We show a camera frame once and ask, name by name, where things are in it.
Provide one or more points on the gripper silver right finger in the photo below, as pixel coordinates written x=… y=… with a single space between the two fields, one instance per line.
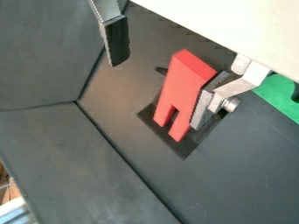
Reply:
x=219 y=94

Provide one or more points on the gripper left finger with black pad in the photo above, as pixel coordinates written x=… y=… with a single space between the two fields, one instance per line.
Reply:
x=114 y=30

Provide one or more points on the green shape-sorter board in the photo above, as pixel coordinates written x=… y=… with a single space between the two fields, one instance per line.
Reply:
x=277 y=91

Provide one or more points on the red double-square block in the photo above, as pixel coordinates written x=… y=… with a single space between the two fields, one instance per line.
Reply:
x=187 y=76

